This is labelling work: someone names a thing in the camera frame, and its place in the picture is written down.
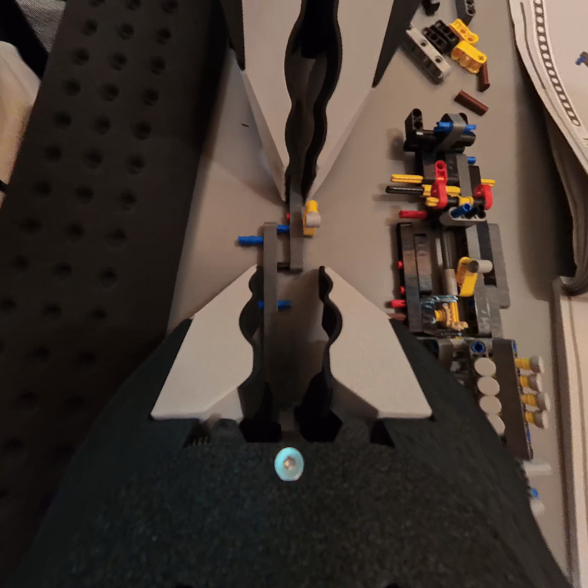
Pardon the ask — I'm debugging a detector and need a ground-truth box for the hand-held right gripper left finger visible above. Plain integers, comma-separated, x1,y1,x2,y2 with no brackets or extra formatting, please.
151,266,265,422

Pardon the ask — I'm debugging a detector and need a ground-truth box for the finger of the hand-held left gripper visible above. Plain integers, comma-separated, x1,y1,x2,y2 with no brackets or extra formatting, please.
240,0,300,204
302,0,397,194

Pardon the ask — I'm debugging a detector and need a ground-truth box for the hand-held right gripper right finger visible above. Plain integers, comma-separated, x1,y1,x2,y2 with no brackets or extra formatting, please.
319,266,433,420

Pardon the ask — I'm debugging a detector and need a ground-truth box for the grey lego beam yellow piece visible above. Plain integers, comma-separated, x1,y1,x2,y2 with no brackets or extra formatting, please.
277,175,321,275

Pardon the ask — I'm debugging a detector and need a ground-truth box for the light grey lego beam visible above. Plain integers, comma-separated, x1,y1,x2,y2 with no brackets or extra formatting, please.
404,27,452,84

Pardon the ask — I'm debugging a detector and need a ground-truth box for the black lego connector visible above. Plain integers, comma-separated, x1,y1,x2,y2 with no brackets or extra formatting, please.
423,19,460,52

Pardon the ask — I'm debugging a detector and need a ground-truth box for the yellow lego connector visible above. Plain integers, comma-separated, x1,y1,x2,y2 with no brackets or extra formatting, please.
448,18,488,74

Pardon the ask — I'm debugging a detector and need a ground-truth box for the partly built lego chassis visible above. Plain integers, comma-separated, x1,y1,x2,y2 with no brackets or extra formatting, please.
385,108,552,515

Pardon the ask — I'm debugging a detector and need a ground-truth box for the black dimpled mat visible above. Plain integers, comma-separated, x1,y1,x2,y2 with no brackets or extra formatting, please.
0,0,230,575

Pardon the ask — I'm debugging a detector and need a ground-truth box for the open instruction booklet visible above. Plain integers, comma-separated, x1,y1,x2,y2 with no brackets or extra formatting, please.
507,0,588,588

